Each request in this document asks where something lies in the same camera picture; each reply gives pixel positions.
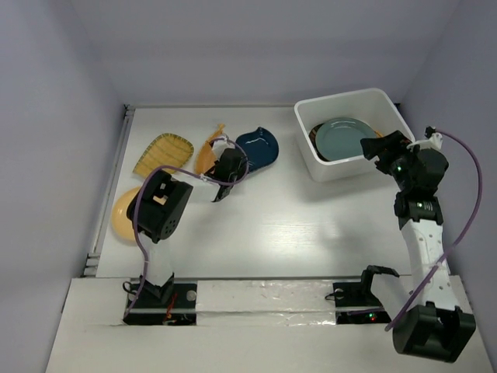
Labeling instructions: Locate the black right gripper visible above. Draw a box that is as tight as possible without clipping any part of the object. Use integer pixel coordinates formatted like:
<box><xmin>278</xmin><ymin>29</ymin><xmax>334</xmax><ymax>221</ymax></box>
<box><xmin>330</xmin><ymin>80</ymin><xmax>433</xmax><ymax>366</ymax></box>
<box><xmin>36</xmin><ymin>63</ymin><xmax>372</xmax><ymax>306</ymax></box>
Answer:
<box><xmin>360</xmin><ymin>131</ymin><xmax>422</xmax><ymax>193</ymax></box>

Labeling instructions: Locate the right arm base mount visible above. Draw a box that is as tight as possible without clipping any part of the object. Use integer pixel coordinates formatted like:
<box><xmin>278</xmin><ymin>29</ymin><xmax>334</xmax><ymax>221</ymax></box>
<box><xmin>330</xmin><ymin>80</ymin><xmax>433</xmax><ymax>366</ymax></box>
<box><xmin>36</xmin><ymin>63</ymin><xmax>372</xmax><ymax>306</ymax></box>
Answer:
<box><xmin>325</xmin><ymin>265</ymin><xmax>399</xmax><ymax>325</ymax></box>

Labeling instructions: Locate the white front panel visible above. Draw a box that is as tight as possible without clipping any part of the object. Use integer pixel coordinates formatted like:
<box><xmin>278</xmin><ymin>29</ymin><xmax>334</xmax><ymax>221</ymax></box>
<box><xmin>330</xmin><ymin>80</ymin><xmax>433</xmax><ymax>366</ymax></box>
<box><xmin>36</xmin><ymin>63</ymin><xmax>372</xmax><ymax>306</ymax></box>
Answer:
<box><xmin>47</xmin><ymin>278</ymin><xmax>492</xmax><ymax>372</ymax></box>

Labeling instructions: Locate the teal round ceramic plate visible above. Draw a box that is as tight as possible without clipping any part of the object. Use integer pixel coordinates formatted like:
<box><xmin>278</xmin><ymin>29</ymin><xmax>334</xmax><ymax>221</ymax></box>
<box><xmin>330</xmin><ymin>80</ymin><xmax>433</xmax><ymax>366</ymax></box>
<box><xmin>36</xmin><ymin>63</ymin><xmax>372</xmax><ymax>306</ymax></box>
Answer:
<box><xmin>315</xmin><ymin>117</ymin><xmax>378</xmax><ymax>162</ymax></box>

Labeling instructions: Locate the dark blue leaf dish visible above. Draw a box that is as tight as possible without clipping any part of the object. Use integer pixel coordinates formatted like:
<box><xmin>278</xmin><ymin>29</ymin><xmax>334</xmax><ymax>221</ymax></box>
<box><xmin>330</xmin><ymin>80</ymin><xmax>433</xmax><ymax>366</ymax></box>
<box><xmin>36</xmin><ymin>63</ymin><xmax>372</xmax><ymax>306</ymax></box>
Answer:
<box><xmin>235</xmin><ymin>127</ymin><xmax>280</xmax><ymax>173</ymax></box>

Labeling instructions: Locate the white plastic bin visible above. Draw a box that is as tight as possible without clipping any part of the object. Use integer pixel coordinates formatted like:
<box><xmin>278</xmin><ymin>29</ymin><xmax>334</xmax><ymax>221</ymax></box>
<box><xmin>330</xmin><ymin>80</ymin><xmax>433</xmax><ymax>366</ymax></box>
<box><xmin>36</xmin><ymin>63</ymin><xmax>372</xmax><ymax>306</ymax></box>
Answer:
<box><xmin>294</xmin><ymin>88</ymin><xmax>415</xmax><ymax>182</ymax></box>

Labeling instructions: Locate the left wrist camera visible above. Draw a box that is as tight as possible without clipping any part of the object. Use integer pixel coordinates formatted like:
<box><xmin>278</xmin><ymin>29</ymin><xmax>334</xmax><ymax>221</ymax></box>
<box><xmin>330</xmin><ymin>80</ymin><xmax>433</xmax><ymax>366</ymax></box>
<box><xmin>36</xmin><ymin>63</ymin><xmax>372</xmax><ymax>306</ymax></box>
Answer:
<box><xmin>209</xmin><ymin>134</ymin><xmax>230</xmax><ymax>159</ymax></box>

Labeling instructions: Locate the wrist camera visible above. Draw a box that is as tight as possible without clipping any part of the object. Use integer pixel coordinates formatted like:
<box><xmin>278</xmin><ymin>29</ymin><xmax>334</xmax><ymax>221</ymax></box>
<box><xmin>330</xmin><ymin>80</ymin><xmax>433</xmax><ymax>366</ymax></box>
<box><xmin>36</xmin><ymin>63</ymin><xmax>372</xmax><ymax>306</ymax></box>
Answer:
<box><xmin>209</xmin><ymin>134</ymin><xmax>230</xmax><ymax>159</ymax></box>
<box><xmin>407</xmin><ymin>126</ymin><xmax>443</xmax><ymax>152</ymax></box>

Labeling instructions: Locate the yellow round plate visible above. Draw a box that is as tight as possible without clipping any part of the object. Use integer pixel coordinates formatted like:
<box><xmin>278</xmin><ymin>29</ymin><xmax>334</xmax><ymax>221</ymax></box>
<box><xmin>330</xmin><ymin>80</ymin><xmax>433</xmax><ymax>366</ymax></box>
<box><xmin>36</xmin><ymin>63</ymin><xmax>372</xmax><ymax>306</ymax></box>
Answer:
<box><xmin>111</xmin><ymin>186</ymin><xmax>140</xmax><ymax>242</ymax></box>

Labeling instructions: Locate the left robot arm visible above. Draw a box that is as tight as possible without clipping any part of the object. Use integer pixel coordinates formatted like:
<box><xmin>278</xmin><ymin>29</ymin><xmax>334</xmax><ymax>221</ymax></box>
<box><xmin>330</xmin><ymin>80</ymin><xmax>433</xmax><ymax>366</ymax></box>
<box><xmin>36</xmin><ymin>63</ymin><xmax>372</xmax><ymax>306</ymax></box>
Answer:
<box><xmin>127</xmin><ymin>148</ymin><xmax>249</xmax><ymax>307</ymax></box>

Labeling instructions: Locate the aluminium side rail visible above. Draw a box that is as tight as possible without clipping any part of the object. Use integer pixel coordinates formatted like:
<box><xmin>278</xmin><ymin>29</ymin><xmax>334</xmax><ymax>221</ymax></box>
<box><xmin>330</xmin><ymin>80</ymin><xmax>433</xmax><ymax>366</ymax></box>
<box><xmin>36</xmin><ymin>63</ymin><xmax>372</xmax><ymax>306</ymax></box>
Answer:
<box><xmin>81</xmin><ymin>104</ymin><xmax>135</xmax><ymax>278</ymax></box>

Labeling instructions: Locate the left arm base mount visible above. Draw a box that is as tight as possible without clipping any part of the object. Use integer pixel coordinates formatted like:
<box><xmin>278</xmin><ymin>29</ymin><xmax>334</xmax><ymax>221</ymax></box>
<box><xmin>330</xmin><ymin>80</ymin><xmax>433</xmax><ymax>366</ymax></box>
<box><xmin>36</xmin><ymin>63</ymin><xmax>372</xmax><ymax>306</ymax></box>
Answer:
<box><xmin>123</xmin><ymin>277</ymin><xmax>197</xmax><ymax>326</ymax></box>

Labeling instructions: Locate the striped rim round plate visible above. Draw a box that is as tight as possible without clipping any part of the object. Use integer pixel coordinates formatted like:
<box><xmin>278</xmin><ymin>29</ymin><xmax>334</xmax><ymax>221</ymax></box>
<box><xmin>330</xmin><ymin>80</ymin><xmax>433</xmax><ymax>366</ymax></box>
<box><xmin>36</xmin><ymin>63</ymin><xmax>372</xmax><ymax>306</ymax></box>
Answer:
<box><xmin>308</xmin><ymin>123</ymin><xmax>326</xmax><ymax>161</ymax></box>

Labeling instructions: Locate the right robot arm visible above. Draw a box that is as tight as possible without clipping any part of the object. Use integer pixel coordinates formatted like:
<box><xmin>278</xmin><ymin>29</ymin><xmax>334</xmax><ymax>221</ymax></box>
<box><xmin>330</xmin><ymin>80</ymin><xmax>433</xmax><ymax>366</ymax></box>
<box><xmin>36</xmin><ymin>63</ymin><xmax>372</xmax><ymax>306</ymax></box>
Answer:
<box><xmin>357</xmin><ymin>127</ymin><xmax>476</xmax><ymax>363</ymax></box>

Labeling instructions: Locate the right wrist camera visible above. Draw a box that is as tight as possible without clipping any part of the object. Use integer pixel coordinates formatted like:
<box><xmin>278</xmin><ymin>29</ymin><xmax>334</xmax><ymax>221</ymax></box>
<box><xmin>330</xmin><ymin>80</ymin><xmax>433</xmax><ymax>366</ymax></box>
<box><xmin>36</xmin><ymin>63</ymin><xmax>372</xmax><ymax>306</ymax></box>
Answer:
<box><xmin>407</xmin><ymin>126</ymin><xmax>443</xmax><ymax>152</ymax></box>

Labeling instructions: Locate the yellow green bamboo-pattern plate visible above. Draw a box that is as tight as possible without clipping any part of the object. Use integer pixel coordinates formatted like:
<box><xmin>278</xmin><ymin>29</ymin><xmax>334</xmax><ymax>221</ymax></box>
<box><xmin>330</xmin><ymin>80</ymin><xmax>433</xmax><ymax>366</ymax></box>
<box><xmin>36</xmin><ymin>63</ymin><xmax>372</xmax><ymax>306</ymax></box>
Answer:
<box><xmin>133</xmin><ymin>133</ymin><xmax>194</xmax><ymax>178</ymax></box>

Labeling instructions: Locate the orange leaf-shaped plate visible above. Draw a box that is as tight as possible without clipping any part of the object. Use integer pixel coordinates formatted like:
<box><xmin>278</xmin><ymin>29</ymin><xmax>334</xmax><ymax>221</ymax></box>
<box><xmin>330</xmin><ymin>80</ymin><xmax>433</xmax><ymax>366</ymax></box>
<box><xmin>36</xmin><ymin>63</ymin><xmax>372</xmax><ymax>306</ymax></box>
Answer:
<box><xmin>194</xmin><ymin>124</ymin><xmax>225</xmax><ymax>175</ymax></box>

